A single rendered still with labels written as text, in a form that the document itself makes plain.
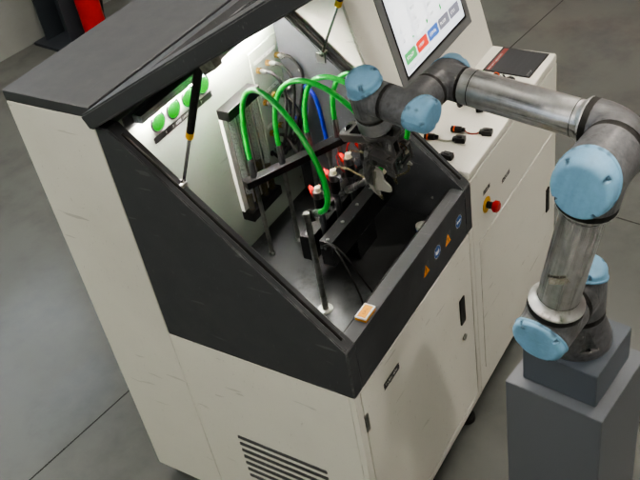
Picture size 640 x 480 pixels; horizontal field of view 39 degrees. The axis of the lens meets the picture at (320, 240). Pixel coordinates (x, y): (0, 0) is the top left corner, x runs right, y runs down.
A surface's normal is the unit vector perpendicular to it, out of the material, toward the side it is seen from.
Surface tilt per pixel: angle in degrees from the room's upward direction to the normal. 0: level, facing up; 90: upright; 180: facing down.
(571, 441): 90
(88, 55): 0
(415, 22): 76
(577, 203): 83
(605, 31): 0
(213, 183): 90
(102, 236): 90
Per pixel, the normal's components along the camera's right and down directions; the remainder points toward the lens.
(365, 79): -0.25, -0.54
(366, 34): 0.79, 0.04
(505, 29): -0.15, -0.77
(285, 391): -0.51, 0.60
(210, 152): 0.85, 0.22
